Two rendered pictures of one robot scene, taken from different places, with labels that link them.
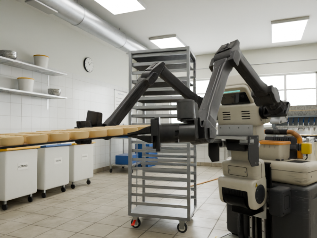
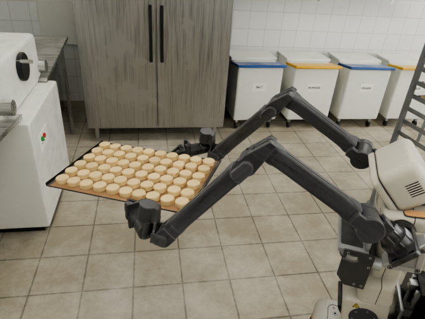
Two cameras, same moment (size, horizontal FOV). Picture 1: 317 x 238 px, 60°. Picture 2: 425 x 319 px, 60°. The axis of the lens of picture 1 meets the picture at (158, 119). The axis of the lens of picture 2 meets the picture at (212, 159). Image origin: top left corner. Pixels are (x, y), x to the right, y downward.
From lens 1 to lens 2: 1.36 m
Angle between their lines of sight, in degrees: 63
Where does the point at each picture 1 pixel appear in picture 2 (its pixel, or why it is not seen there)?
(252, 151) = (350, 269)
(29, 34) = not seen: outside the picture
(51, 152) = (358, 76)
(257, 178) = (363, 300)
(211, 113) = (174, 223)
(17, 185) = not seen: hidden behind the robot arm
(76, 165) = (396, 98)
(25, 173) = (316, 95)
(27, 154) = (323, 75)
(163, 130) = (130, 216)
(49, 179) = (348, 108)
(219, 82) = (204, 195)
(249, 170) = not seen: hidden behind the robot
